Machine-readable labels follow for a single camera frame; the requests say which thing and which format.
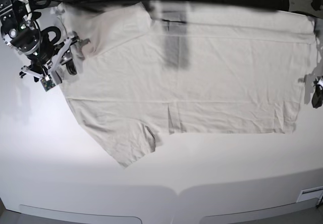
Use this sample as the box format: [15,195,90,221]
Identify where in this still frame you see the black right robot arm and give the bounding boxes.
[1,0,80,82]

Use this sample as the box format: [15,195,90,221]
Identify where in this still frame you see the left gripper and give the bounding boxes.
[311,76,323,108]

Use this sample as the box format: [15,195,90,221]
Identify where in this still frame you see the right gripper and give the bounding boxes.
[19,26,90,79]

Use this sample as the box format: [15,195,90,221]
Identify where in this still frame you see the white label sticker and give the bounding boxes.
[297,186,323,202]

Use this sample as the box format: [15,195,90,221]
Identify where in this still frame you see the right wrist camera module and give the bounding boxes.
[40,72,62,92]

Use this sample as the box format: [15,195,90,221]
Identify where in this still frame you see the light grey T-shirt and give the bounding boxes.
[58,3,316,167]

